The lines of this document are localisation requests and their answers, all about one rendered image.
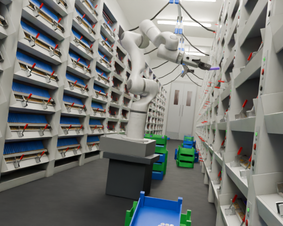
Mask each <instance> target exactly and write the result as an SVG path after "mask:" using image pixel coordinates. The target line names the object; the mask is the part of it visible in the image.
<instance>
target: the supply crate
mask: <svg viewBox="0 0 283 226"><path fill-rule="evenodd" d="M144 138H145V139H152V140H156V144H164V145H167V136H166V135H164V139H163V138H162V137H155V136H152V137H150V136H147V135H146V136H144Z"/></svg>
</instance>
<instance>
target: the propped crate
mask: <svg viewBox="0 0 283 226"><path fill-rule="evenodd" d="M181 208H182V197H178V201H173V200H165V199H159V198H153V197H147V196H145V192H144V191H141V192H140V198H139V201H138V203H137V206H136V209H135V212H134V214H133V217H132V220H131V222H130V225H129V226H158V225H160V224H161V223H164V224H169V225H171V224H172V225H174V226H180V219H181Z"/></svg>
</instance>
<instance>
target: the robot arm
mask: <svg viewBox="0 0 283 226"><path fill-rule="evenodd" d="M139 31H140V33H141V34H138V33H134V32H131V31H125V32H124V33H123V34H122V35H121V37H120V41H121V44H122V46H123V47H124V49H125V50H126V51H127V53H128V54H129V55H130V58H131V64H132V71H131V74H130V76H129V79H128V81H127V90H128V91H129V92H130V93H132V94H135V95H140V96H142V98H141V99H140V100H138V101H135V102H133V103H132V104H131V108H130V114H129V121H128V129H127V131H126V132H125V135H126V136H125V135H123V136H121V138H123V139H127V140H132V141H139V142H148V141H149V140H148V139H145V138H144V133H145V127H146V118H147V112H148V107H149V104H150V103H151V101H152V100H153V99H154V98H155V97H156V96H157V94H158V92H159V86H158V84H157V82H155V81H154V80H150V79H146V78H141V77H140V74H141V73H142V72H143V71H144V70H145V67H146V63H145V57H144V54H143V52H142V51H141V50H140V49H144V48H146V47H148V46H149V44H150V41H151V42H152V43H153V45H154V46H155V47H157V48H158V51H157V57H159V58H162V59H165V60H168V61H170V62H173V63H176V64H179V65H180V64H181V65H182V64H186V65H189V66H191V67H194V68H198V67H199V68H202V69H204V70H208V71H209V70H210V68H211V65H210V64H207V63H204V62H201V59H200V58H198V57H195V56H192V55H188V54H186V53H185V52H184V51H181V50H178V49H177V47H178V44H179V40H178V38H177V37H176V36H175V35H174V34H173V33H172V32H170V31H165V32H160V30H159V29H158V28H157V27H156V25H155V24H154V23H153V22H152V21H151V20H149V19H146V20H144V21H142V22H141V23H140V25H139Z"/></svg>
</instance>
